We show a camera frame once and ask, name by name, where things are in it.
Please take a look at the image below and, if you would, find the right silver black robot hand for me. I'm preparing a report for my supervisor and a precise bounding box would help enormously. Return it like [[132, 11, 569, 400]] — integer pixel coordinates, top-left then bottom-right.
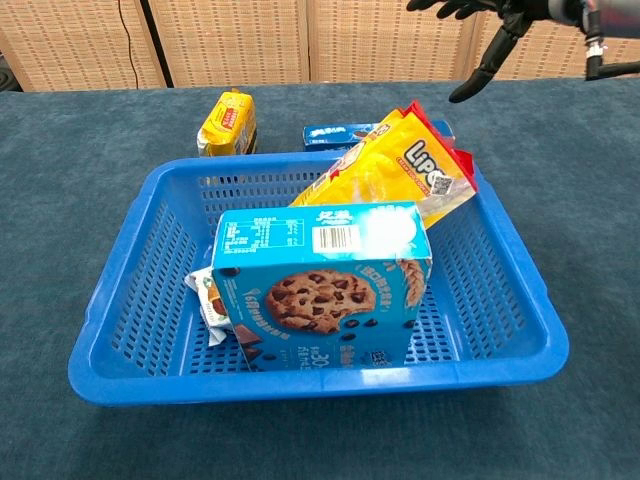
[[407, 0, 551, 105]]

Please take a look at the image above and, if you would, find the large yellow red snack bag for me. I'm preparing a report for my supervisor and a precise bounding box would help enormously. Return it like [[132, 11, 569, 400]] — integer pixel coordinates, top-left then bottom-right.
[[289, 99, 479, 230]]

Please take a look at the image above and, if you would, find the long blue sandwich cookie box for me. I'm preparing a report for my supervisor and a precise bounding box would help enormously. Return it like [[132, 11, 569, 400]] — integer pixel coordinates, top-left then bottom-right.
[[303, 119, 456, 152]]

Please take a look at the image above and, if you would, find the small yellow biscuit pack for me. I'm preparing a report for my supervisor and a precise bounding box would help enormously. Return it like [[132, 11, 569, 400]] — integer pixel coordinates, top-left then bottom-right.
[[196, 88, 258, 157]]

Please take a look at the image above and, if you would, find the blue chocolate chip cookie box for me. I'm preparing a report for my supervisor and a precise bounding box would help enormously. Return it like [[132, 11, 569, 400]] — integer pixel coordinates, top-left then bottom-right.
[[209, 201, 434, 372]]

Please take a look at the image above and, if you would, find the small white bread snack packet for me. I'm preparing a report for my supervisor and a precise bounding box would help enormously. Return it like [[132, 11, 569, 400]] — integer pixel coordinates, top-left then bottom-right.
[[184, 266, 234, 346]]

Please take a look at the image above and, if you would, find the blue perforated plastic basket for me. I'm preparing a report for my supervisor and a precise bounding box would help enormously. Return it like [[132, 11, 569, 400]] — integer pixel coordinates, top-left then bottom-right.
[[68, 151, 570, 407]]

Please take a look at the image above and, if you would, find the bamboo folding screen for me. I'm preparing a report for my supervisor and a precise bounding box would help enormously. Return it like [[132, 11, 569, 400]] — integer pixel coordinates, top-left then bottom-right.
[[0, 0, 640, 93]]

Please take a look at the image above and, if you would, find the black tripod stand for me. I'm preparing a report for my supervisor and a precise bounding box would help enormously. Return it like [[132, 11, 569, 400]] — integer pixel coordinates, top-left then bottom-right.
[[138, 0, 175, 89]]

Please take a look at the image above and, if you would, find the teal carpet table cover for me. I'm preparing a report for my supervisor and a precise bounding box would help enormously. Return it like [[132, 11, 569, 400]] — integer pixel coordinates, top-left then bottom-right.
[[0, 77, 640, 480]]

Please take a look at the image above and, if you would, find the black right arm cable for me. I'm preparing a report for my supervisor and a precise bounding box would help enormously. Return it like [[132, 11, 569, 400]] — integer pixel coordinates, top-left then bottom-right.
[[582, 9, 640, 81]]

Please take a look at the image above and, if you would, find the thin black hanging cable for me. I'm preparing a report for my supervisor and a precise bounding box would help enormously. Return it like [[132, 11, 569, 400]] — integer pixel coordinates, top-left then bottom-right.
[[115, 0, 139, 89]]

